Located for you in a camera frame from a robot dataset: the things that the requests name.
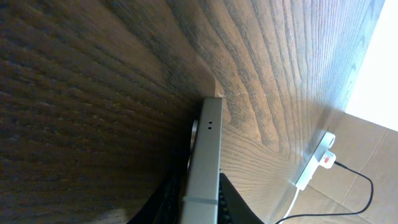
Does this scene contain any white power strip cord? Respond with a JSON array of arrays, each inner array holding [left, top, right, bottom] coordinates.
[[278, 186, 301, 224]]

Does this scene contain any white power strip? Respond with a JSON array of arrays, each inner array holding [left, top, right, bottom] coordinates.
[[295, 132, 336, 190]]

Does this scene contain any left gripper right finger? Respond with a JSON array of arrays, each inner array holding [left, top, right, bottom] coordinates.
[[218, 173, 264, 224]]

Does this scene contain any Galaxy S25 Ultra smartphone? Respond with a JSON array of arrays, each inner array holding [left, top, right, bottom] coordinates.
[[179, 97, 223, 224]]

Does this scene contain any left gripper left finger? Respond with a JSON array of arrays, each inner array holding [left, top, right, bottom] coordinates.
[[127, 172, 186, 224]]

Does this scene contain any black USB charging cable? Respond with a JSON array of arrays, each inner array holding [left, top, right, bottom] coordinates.
[[275, 161, 374, 224]]

